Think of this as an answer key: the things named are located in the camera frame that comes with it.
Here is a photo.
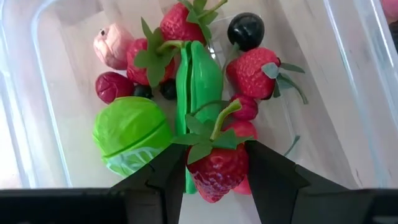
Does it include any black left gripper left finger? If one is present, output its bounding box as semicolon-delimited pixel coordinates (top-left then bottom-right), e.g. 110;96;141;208
109;144;188;224

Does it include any clear plastic tupperware container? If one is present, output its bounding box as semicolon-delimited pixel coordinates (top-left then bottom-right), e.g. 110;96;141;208
0;0;398;224

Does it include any green toy apple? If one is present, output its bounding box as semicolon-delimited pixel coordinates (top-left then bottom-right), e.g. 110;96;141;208
92;95;174;178

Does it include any green toy pea pod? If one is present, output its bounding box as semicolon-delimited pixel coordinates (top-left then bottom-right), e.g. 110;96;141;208
174;40;224;195

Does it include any dark red toy cherry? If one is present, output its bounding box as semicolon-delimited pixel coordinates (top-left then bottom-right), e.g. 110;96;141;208
95;71;136;105

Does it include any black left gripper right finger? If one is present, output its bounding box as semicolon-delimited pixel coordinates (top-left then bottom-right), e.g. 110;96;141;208
244;140;349;224

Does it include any pale pink toy peach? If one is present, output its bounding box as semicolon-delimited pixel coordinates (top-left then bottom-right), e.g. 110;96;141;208
93;23;135;71

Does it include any red toy strawberry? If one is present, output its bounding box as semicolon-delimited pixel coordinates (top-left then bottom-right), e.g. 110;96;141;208
226;46;309;105
170;98;254;204
159;0;228;46
126;17;185;88

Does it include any black toy cherry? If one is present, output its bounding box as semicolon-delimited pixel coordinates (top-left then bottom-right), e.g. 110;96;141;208
226;12;266;52

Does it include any small dark toy blueberry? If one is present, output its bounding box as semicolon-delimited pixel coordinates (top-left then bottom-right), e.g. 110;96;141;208
159;79;178;101
133;84;154;100

